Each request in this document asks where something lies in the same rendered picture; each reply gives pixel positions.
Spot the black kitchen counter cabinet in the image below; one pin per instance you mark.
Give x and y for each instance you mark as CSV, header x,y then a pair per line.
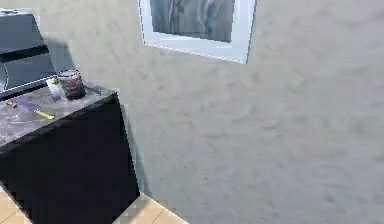
x,y
66,150

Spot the white framed window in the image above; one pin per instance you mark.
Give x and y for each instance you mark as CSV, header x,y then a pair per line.
x,y
200,40

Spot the grey metal appliance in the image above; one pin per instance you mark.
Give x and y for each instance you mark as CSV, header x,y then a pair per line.
x,y
20,60

